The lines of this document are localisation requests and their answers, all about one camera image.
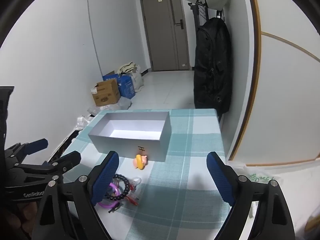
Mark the white sack with beige cloth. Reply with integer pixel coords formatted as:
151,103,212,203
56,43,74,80
117,61,145,93

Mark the clear bracelet with red charm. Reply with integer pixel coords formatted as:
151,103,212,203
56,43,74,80
126,176,142,207

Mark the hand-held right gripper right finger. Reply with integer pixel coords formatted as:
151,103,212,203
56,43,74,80
206,151,297,240

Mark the black bead bracelet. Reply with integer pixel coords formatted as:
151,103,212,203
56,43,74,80
104,174,132,202

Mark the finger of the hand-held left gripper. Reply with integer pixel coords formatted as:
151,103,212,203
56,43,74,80
10,151,82,180
5,138,48,164

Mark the yellow pink pig figurine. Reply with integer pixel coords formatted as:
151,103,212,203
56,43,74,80
133,154,150,170

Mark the blue cardboard box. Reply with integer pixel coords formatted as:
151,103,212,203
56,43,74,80
102,70,136,99

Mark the black coat rack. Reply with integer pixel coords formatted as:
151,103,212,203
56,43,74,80
188,0,225,28

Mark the white panel with wooden trim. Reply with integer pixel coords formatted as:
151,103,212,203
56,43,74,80
226,0,320,167

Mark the brown cardboard box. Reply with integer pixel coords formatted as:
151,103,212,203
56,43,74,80
90,79,121,107

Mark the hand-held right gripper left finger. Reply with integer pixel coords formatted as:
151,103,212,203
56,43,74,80
32,151,120,240

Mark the black hanging jacket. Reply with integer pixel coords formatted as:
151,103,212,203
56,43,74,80
194,17,232,117

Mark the grey door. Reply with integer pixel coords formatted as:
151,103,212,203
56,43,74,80
139,0,190,72

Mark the white cardboard box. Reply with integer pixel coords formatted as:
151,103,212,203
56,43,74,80
88,111,172,162

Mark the person's left hand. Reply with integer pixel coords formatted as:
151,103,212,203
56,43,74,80
0,200,39,240

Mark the white plastic bag green print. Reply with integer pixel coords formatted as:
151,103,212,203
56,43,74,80
226,160,320,240

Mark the purple plastic bracelet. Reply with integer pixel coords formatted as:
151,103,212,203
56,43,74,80
96,182,125,208

